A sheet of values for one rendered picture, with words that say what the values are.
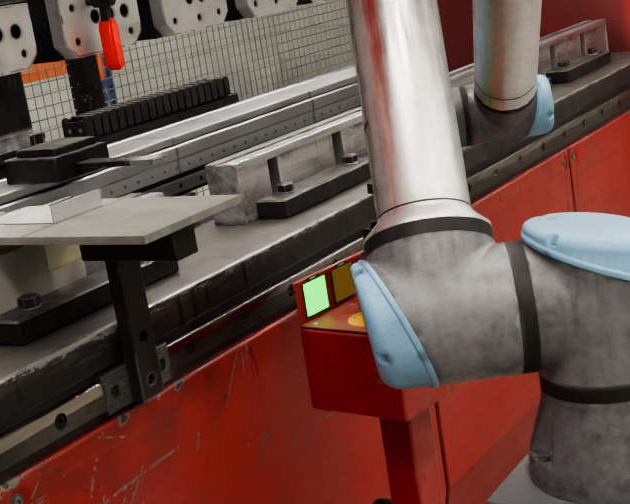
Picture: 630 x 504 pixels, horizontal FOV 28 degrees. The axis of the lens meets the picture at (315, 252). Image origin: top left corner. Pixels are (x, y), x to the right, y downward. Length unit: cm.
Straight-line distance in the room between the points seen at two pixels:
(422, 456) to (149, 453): 41
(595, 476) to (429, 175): 29
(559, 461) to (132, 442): 61
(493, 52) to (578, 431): 51
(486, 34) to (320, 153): 73
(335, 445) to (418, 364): 87
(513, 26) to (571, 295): 43
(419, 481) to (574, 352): 72
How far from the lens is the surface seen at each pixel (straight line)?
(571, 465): 111
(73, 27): 162
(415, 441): 174
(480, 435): 236
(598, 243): 105
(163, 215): 142
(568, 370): 109
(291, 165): 202
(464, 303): 105
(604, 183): 296
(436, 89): 114
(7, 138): 158
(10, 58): 154
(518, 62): 145
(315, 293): 170
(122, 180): 208
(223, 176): 191
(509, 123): 155
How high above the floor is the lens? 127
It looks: 14 degrees down
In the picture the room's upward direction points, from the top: 9 degrees counter-clockwise
